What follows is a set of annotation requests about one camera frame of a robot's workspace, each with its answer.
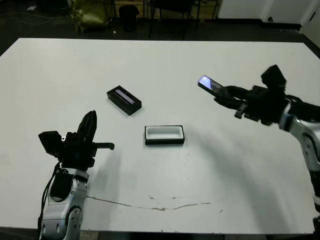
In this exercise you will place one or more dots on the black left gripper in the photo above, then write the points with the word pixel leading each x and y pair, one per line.
pixel 76 156

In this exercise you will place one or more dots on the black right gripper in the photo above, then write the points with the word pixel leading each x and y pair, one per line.
pixel 267 105

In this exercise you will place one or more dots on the black camera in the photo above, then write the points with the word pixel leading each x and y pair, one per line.
pixel 208 83

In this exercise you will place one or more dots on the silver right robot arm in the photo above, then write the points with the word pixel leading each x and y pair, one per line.
pixel 307 132

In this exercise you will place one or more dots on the black lid with silver stripe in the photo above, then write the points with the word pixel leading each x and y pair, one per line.
pixel 125 101

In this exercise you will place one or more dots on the black box with white insert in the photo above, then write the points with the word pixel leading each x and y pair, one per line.
pixel 163 132

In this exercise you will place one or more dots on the round black door stopper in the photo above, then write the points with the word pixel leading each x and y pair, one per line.
pixel 270 19

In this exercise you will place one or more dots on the black chair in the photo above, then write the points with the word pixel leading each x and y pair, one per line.
pixel 172 5

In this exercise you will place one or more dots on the yellow-green plastic bag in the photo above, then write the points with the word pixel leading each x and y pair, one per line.
pixel 90 13

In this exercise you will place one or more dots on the black waste bin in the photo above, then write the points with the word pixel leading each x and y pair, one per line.
pixel 128 18

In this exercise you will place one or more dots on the wooden cabinet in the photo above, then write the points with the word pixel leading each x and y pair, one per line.
pixel 145 7

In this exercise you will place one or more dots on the white paper sheet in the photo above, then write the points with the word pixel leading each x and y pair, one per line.
pixel 31 8

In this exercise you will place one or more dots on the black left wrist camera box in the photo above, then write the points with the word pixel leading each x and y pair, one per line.
pixel 48 142

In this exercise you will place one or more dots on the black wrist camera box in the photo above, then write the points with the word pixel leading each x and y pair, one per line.
pixel 48 142
pixel 273 76

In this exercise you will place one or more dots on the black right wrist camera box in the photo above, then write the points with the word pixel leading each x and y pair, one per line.
pixel 273 76

